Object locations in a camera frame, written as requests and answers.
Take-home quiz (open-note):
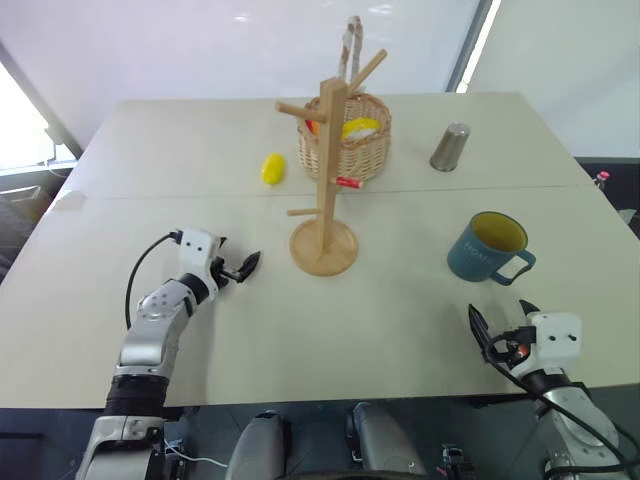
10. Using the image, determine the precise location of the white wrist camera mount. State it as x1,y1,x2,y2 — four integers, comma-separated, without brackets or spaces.
178,228,223,292
514,311,584,377

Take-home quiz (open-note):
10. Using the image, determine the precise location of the stainless steel cup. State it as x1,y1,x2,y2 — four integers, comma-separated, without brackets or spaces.
429,122,473,173

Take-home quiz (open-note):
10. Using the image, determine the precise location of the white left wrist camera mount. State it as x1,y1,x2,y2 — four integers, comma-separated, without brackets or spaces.
178,228,223,292

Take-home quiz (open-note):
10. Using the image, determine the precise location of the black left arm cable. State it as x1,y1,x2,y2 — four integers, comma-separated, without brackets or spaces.
124,230,182,330

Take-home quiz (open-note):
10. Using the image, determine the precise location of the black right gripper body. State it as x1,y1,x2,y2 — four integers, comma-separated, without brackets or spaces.
491,326,537,372

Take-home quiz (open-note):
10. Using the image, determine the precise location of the thin white wire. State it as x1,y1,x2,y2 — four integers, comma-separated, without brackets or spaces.
163,442,229,468

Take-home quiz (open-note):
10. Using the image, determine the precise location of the blue mug with yellow inside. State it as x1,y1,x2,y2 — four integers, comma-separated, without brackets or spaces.
445,210,538,288

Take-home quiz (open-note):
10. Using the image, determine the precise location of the grey rounded robot leg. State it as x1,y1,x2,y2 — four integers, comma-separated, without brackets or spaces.
345,401,429,480
223,409,294,480

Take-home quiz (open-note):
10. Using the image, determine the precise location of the yellow toy lemon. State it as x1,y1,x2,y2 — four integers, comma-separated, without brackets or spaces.
259,152,288,188

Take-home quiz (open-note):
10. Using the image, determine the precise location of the woven wicker basket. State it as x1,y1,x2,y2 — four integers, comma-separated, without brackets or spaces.
296,16,393,183

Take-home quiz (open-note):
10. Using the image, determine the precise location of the wooden mug tree stand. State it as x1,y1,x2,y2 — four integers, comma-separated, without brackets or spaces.
275,48,389,277

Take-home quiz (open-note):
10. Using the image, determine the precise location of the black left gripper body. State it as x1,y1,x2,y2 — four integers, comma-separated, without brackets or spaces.
211,256,243,290

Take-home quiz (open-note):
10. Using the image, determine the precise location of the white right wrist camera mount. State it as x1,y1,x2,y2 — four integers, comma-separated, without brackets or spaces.
514,311,584,377

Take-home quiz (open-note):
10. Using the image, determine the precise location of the yellow toy fruit in basket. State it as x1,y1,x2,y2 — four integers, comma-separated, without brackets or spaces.
341,116,382,140

